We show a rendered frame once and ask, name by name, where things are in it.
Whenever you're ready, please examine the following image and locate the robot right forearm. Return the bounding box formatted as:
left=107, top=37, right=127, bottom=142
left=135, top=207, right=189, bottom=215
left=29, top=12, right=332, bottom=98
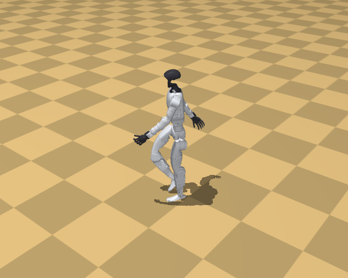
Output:
left=184, top=102, right=195, bottom=118

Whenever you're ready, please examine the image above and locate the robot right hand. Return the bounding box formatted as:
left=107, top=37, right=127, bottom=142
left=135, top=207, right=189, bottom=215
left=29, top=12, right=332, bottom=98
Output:
left=191, top=112, right=205, bottom=129

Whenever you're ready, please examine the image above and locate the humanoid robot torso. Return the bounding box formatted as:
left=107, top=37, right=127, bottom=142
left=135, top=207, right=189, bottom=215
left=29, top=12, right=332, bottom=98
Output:
left=166, top=87, right=186, bottom=140

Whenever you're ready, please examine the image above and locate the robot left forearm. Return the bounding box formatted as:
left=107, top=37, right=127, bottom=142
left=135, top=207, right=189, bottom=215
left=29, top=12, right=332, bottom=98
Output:
left=146, top=119, right=168, bottom=138

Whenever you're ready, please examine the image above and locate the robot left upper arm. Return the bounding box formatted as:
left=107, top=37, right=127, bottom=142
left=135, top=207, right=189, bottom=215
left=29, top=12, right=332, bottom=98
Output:
left=161, top=96, right=181, bottom=125

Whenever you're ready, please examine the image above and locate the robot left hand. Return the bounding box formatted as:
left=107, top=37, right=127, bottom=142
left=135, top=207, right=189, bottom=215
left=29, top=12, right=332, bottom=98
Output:
left=133, top=131, right=150, bottom=145

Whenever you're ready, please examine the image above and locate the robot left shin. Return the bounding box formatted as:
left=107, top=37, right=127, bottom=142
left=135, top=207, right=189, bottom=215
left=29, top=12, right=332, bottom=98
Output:
left=173, top=170, right=186, bottom=197

